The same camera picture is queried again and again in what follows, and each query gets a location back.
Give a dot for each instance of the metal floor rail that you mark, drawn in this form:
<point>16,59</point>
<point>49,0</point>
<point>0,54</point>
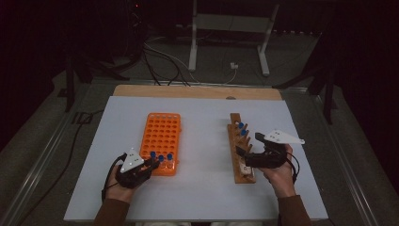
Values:
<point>41,157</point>
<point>342,157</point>

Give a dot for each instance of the white plug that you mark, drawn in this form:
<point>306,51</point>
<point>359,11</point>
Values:
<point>233,65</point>

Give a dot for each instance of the black tripod stand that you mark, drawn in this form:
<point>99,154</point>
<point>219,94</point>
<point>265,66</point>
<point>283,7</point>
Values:
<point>69,88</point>
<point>328,100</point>

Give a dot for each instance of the black power strip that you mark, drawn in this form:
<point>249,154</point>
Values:
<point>293,32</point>

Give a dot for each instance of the grey metal stand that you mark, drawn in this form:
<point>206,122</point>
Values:
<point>232,23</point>

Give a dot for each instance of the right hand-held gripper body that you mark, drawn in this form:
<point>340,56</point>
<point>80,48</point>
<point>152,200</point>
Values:
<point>282,137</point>

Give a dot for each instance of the wooden tube rack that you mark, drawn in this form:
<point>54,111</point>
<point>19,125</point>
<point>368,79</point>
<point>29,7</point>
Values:
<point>235,141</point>

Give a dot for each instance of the blue-capped test tube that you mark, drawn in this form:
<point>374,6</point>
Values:
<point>161,158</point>
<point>243,132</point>
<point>152,154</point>
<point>169,156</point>
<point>240,125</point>

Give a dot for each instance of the white table mat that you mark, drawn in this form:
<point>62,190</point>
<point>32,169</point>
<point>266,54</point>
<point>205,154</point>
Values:
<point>204,194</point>

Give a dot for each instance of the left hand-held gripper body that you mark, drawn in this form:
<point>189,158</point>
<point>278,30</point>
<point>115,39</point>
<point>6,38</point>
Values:
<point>131,161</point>

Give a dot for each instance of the person's left hand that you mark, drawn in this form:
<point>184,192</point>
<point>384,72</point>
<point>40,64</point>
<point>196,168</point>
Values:
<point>120,193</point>

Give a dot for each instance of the orange plastic tube rack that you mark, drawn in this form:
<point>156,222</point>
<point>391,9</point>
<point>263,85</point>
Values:
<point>160,138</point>

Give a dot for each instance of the person's right hand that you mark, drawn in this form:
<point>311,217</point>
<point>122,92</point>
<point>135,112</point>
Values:
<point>280,182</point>

